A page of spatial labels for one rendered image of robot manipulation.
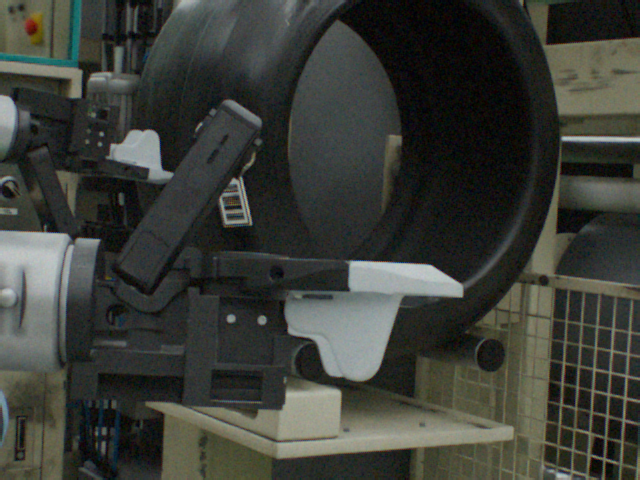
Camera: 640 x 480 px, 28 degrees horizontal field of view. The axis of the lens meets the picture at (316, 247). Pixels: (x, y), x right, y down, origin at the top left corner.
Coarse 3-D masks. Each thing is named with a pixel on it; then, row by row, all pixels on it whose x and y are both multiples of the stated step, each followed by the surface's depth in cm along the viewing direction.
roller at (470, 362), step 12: (468, 336) 173; (480, 336) 172; (432, 348) 177; (444, 348) 175; (456, 348) 173; (468, 348) 171; (480, 348) 169; (492, 348) 170; (444, 360) 177; (456, 360) 174; (468, 360) 171; (480, 360) 170; (492, 360) 170
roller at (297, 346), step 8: (296, 344) 156; (304, 344) 155; (312, 344) 155; (296, 352) 155; (304, 352) 154; (312, 352) 155; (296, 360) 154; (304, 360) 154; (312, 360) 155; (320, 360) 155; (296, 368) 154; (304, 368) 154; (312, 368) 155; (320, 368) 156; (296, 376) 157; (304, 376) 155; (312, 376) 155
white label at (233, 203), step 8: (232, 184) 149; (240, 184) 148; (224, 192) 150; (232, 192) 149; (240, 192) 149; (224, 200) 150; (232, 200) 150; (240, 200) 149; (224, 208) 151; (232, 208) 150; (240, 208) 149; (248, 208) 149; (224, 216) 151; (232, 216) 150; (240, 216) 150; (248, 216) 149; (224, 224) 151; (232, 224) 151; (240, 224) 150; (248, 224) 149
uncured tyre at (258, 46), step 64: (192, 0) 165; (256, 0) 152; (320, 0) 152; (384, 0) 188; (448, 0) 182; (512, 0) 169; (192, 64) 155; (256, 64) 149; (384, 64) 193; (448, 64) 192; (512, 64) 171; (192, 128) 152; (448, 128) 195; (512, 128) 186; (256, 192) 150; (448, 192) 195; (512, 192) 185; (320, 256) 154; (384, 256) 193; (448, 256) 190; (512, 256) 171; (448, 320) 167
